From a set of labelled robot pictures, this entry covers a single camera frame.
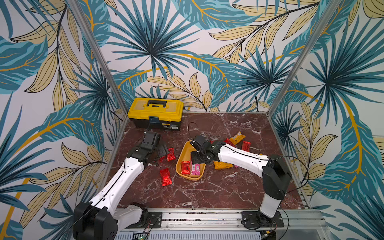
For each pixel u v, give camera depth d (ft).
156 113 3.22
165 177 2.75
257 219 2.40
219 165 2.93
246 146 3.21
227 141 3.30
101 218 1.21
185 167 2.88
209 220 2.45
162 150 2.36
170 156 3.03
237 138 3.30
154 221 2.32
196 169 2.88
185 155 3.05
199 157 2.40
